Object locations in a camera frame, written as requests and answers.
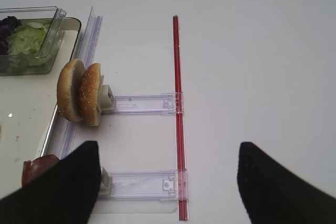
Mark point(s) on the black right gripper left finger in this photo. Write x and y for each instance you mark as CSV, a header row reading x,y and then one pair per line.
x,y
66,193

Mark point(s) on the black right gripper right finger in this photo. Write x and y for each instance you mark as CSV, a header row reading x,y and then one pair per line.
x,y
273,194

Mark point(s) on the white meat pusher block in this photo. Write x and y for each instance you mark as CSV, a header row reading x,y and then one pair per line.
x,y
106,183

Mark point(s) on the brown meat patty slices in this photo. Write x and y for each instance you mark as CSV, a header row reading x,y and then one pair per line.
x,y
37,167

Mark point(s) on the clear meat holder track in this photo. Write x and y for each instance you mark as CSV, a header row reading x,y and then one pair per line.
x,y
162,185

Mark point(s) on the green lettuce shreds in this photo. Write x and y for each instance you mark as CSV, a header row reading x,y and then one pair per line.
x,y
27,40

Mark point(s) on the white metal tray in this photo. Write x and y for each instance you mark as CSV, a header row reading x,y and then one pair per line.
x,y
27,106

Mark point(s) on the sesame bun top, outer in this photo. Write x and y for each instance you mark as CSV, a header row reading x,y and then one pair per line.
x,y
88,95

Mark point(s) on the sesame bun , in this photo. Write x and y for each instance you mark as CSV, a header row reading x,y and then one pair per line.
x,y
67,90
88,95

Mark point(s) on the white bun pusher block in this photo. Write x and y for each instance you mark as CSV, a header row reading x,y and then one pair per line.
x,y
106,100

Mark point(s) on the sesame bun top, inner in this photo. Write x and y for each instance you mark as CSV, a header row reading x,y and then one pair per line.
x,y
67,90

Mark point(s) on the clear bun holder track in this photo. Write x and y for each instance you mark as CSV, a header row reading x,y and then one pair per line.
x,y
166,103

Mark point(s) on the clear plastic salad container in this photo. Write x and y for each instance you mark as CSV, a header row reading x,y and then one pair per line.
x,y
12,65

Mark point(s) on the purple cabbage shreds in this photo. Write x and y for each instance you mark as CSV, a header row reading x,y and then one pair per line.
x,y
8,26

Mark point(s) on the right clear side rail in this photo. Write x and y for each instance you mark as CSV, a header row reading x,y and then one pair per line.
x,y
61,131

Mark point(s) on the right red plastic rail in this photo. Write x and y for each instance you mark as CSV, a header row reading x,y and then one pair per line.
x,y
182,183

